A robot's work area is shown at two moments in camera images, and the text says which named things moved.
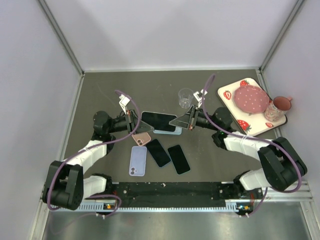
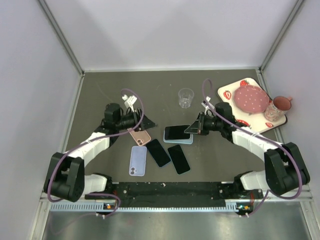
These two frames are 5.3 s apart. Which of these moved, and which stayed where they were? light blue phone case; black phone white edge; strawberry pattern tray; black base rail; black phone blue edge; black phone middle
Moved: black phone white edge; light blue phone case
Stayed: black phone blue edge; strawberry pattern tray; black base rail; black phone middle
